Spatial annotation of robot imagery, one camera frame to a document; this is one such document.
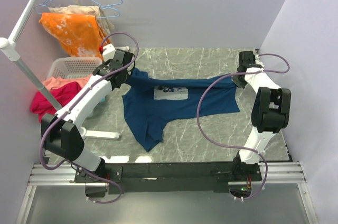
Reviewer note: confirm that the blue t-shirt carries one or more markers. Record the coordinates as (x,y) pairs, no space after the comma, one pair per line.
(151,104)

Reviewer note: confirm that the white clothes rack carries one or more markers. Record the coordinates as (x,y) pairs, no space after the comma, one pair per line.
(38,50)

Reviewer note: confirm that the orange patterned cloth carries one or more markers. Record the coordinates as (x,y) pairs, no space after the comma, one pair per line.
(79,35)

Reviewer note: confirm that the magenta t-shirt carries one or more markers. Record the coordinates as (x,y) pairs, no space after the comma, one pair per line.
(41,106)

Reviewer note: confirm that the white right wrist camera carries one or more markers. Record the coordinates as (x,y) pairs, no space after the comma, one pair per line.
(258,61)

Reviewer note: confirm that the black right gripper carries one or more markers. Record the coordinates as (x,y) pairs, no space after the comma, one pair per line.
(237,83)

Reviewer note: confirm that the white plastic laundry basket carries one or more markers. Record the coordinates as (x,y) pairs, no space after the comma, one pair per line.
(73,67)

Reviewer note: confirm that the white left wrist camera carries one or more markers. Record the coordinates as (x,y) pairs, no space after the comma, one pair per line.
(107,52)

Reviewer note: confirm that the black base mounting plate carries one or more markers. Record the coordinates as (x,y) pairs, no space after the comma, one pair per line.
(168,177)

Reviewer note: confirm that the aluminium rail frame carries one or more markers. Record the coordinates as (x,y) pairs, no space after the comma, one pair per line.
(277,173)

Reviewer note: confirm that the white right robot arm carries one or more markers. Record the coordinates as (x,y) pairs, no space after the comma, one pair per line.
(270,114)

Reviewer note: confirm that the beige cloth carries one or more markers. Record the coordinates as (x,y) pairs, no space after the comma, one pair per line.
(96,11)

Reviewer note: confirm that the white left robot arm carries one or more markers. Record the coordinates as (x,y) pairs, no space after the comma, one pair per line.
(61,131)

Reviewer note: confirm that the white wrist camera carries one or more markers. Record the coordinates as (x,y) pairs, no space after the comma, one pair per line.
(258,61)
(107,52)

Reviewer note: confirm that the pink t-shirt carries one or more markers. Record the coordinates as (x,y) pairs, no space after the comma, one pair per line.
(66,82)

